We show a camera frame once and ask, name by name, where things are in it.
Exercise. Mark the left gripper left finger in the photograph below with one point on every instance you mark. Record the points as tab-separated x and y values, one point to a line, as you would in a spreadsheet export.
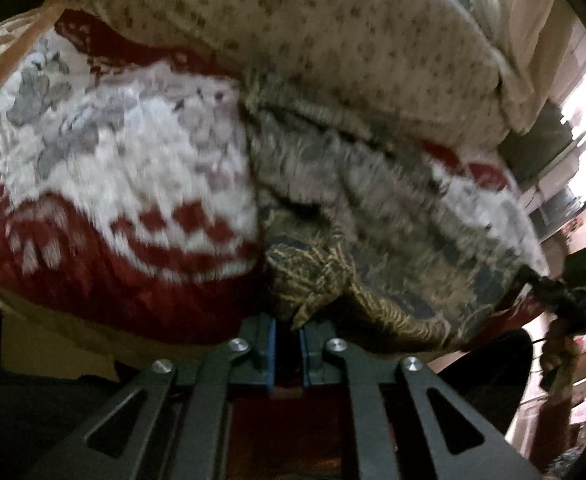
174	420

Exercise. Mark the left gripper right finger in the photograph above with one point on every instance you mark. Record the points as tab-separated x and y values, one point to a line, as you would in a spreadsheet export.
409	422

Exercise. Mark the grey patterned small garment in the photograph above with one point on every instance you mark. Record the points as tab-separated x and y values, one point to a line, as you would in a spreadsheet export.
355	229

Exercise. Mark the red white patterned blanket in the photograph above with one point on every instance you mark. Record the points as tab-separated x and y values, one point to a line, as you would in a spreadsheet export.
127	200

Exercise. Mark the beige spotted bed sheet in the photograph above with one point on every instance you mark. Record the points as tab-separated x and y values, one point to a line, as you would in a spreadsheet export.
423	62

